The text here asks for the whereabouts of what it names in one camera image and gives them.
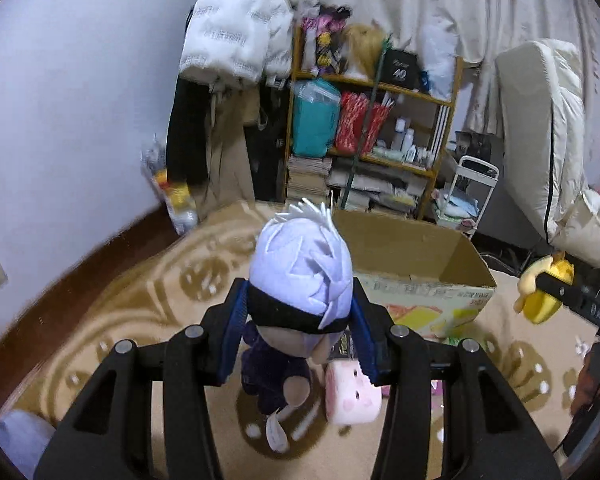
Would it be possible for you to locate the yellow plush toy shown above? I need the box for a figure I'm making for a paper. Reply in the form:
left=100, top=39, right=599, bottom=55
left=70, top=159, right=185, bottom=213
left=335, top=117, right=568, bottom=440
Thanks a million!
left=512, top=251, right=577, bottom=325

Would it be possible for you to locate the white-haired blindfolded plush doll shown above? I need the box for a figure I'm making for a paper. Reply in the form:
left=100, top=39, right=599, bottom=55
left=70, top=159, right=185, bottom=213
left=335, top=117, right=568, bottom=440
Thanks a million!
left=240, top=197, right=353, bottom=453

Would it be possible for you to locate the pink cube plush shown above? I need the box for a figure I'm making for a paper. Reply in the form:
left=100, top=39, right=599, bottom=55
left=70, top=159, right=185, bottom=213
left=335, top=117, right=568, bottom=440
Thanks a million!
left=325, top=359, right=382, bottom=426

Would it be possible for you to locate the open cardboard box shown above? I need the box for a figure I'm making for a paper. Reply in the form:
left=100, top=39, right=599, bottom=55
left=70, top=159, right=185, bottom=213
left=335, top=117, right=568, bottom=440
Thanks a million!
left=334, top=210, right=496, bottom=339

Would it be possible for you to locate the white rolling cart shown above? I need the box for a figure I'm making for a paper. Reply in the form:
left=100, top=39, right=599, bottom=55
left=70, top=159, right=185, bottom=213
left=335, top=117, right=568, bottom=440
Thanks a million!
left=432, top=151, right=500, bottom=238

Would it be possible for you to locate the cream folded mattress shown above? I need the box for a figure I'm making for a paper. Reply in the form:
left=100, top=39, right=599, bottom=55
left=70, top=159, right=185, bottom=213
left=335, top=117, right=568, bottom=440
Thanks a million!
left=496, top=39, right=600, bottom=268

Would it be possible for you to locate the plastic bag of toys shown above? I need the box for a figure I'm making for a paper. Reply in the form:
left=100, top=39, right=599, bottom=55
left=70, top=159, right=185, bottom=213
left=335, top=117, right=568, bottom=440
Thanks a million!
left=140, top=136, right=198, bottom=235

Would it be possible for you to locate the beige hanging coat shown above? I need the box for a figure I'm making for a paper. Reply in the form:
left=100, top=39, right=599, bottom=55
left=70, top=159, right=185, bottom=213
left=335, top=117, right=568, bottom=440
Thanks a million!
left=195, top=88, right=260, bottom=220

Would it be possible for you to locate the wooden bookshelf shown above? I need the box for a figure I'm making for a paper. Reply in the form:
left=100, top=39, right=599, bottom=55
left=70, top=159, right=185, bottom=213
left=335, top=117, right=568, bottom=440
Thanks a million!
left=281, top=24, right=465, bottom=221

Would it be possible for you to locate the stack of books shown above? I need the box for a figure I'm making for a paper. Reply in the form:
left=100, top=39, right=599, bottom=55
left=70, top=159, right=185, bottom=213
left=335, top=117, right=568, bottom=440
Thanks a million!
left=286, top=156, right=332, bottom=204

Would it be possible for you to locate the red patterned gift bag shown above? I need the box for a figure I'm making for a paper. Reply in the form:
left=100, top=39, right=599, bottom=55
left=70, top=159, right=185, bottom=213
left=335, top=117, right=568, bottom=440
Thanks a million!
left=334, top=92, right=392, bottom=155

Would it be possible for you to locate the black box with 40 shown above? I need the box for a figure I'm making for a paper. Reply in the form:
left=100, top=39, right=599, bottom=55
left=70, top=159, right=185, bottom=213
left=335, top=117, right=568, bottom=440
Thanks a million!
left=380, top=49, right=419, bottom=90

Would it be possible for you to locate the white curtain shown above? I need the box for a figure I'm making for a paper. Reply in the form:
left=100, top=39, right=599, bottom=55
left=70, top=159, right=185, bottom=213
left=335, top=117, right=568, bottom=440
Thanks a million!
left=294, top=0, right=600, bottom=133

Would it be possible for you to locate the green pole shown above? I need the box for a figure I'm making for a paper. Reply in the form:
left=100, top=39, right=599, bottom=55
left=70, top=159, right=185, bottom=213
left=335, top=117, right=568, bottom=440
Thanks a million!
left=339, top=34, right=392, bottom=210

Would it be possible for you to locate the teal bag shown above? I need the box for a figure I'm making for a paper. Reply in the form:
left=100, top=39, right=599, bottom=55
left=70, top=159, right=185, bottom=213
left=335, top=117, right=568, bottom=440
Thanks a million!
left=291, top=79, right=341, bottom=158

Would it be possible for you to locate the blonde wig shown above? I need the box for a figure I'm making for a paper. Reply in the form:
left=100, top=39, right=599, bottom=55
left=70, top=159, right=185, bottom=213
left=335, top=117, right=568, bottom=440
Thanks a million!
left=344, top=24, right=387, bottom=80

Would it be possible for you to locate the colourful anime bag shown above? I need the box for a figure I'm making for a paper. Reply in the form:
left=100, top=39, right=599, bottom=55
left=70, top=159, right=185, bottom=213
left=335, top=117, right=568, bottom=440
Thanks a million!
left=301, top=4, right=352, bottom=76

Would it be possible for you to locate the white puffer jacket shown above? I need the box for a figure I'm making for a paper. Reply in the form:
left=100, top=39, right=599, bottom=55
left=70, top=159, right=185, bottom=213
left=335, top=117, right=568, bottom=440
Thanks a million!
left=178, top=0, right=294, bottom=89

